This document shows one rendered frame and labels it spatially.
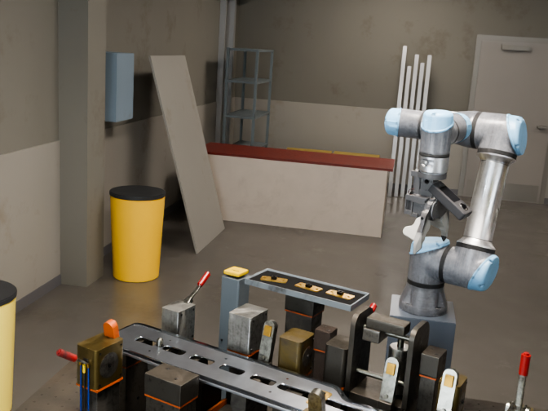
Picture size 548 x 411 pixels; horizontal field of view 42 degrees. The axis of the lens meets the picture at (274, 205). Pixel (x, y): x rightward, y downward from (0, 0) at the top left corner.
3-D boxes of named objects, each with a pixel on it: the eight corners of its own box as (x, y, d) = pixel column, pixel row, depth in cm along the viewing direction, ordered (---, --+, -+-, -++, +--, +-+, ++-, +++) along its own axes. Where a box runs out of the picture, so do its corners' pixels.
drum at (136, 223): (99, 280, 556) (100, 193, 541) (119, 264, 598) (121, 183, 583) (153, 286, 551) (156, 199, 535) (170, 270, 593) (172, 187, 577)
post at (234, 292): (214, 399, 243) (219, 276, 233) (226, 390, 249) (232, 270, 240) (232, 405, 239) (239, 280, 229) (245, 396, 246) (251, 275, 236)
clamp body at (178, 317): (157, 412, 233) (161, 307, 225) (179, 398, 243) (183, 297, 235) (175, 419, 229) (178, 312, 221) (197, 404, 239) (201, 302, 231)
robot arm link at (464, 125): (435, 108, 193) (418, 112, 184) (475, 113, 186) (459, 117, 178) (433, 137, 195) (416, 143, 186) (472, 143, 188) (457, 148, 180)
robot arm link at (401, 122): (452, 108, 231) (385, 99, 191) (486, 112, 225) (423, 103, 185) (448, 143, 233) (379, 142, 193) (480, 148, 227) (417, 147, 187)
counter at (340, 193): (207, 202, 843) (209, 142, 827) (388, 222, 806) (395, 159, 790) (189, 216, 775) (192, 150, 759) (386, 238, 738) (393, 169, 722)
